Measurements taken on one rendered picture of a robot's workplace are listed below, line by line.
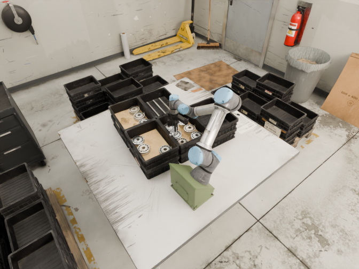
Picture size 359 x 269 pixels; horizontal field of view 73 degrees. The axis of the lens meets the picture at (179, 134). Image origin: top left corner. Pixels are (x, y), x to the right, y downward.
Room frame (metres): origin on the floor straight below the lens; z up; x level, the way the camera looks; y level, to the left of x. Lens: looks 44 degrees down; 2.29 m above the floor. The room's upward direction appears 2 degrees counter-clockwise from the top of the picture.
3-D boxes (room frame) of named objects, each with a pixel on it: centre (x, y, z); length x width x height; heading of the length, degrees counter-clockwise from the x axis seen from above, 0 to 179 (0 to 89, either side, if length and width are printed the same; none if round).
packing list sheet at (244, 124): (1.81, -0.58, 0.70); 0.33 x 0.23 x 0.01; 36
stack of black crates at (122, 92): (2.67, 0.69, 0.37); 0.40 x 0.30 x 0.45; 126
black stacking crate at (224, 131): (1.67, -0.29, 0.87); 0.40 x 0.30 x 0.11; 30
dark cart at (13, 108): (2.00, 1.94, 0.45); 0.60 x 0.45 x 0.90; 36
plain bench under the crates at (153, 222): (1.57, 0.07, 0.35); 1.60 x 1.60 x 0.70; 36
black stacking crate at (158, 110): (1.87, 0.17, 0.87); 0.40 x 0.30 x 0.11; 30
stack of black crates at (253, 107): (2.41, -0.92, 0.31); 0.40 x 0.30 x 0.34; 36
